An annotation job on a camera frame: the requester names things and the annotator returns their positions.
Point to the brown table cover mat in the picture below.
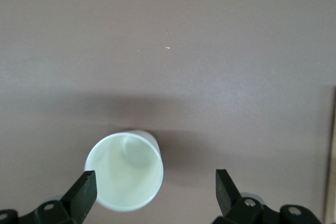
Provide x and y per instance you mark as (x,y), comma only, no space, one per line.
(168,77)

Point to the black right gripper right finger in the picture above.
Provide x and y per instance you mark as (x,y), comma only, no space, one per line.
(228,197)

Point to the white plastic cup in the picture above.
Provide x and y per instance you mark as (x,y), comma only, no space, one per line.
(126,171)

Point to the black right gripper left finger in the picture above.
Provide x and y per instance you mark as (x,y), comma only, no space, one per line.
(78,197)

